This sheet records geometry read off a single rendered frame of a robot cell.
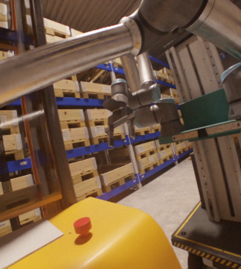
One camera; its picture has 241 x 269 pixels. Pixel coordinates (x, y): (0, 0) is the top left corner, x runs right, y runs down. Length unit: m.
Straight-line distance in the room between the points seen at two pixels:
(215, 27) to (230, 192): 1.05
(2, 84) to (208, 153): 1.19
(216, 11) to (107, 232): 0.60
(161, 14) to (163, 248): 0.56
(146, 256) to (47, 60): 0.46
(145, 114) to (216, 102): 0.49
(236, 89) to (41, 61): 0.84
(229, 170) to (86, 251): 1.06
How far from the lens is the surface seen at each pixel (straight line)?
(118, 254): 0.33
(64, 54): 0.37
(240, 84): 0.89
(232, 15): 0.55
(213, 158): 1.20
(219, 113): 1.06
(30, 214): 2.26
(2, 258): 0.44
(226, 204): 1.32
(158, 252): 0.38
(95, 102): 2.85
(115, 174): 2.77
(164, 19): 0.46
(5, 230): 2.28
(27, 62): 0.36
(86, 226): 0.35
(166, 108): 1.04
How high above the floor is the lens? 1.07
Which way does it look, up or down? 4 degrees up
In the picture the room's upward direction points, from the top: 13 degrees counter-clockwise
